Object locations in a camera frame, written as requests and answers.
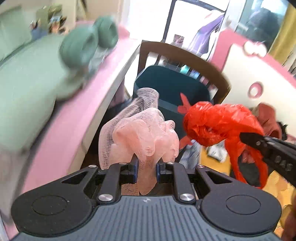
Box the pink mesh foam net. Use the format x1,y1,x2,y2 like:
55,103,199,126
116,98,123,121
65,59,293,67
98,88,179,195

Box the red plastic bag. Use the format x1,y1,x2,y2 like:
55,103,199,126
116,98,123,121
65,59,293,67
178,93,268,189

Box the dark teal trash bin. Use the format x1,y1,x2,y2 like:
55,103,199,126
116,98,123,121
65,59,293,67
132,66,211,138

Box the orange red cloth pile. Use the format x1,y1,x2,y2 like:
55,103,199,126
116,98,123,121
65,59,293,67
251,103,287,141

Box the pink white cabinet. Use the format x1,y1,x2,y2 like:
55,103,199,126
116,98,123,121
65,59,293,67
210,30,295,136

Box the brown wooden chair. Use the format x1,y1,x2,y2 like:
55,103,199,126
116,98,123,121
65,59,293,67
137,40,232,105

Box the purple hanging garment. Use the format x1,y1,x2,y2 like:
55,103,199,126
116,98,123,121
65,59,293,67
187,10,225,57

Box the green rolled blanket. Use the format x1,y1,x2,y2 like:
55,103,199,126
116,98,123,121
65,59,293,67
59,28,98,69
94,16,119,49

